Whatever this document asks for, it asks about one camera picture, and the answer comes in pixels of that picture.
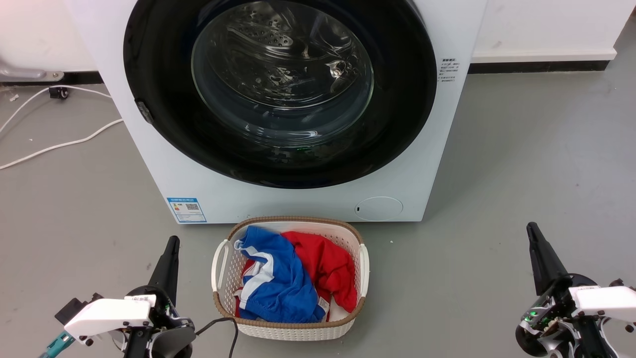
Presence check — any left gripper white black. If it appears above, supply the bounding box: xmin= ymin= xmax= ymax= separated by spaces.
xmin=64 ymin=236 xmax=196 ymax=358

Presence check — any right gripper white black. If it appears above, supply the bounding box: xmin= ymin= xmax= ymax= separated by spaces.
xmin=515 ymin=222 xmax=636 ymax=358

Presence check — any white washing machine body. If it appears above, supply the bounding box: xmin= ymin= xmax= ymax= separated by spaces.
xmin=64 ymin=0 xmax=488 ymax=225

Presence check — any black round washing machine door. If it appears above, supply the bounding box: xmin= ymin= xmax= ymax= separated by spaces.
xmin=123 ymin=0 xmax=438 ymax=189

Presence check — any blue energy label sticker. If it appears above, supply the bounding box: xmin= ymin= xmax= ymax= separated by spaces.
xmin=166 ymin=197 xmax=207 ymax=224

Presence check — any blue garment with white stripes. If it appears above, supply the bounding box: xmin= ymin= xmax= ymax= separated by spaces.
xmin=234 ymin=226 xmax=327 ymax=324

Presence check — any white woven plastic laundry basket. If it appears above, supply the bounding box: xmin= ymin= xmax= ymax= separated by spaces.
xmin=211 ymin=216 xmax=370 ymax=342

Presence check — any red garment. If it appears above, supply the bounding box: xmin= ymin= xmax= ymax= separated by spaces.
xmin=236 ymin=231 xmax=358 ymax=319

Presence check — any round white filter cover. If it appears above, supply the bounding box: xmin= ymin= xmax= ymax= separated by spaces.
xmin=354 ymin=196 xmax=404 ymax=222

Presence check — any small printed text sticker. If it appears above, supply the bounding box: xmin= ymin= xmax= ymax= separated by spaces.
xmin=438 ymin=57 xmax=461 ymax=83

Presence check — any thick white power cable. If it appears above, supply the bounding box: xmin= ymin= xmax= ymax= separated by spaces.
xmin=0 ymin=118 xmax=124 ymax=171

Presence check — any thin white cable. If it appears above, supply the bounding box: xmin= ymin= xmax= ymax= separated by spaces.
xmin=0 ymin=85 xmax=113 ymax=134

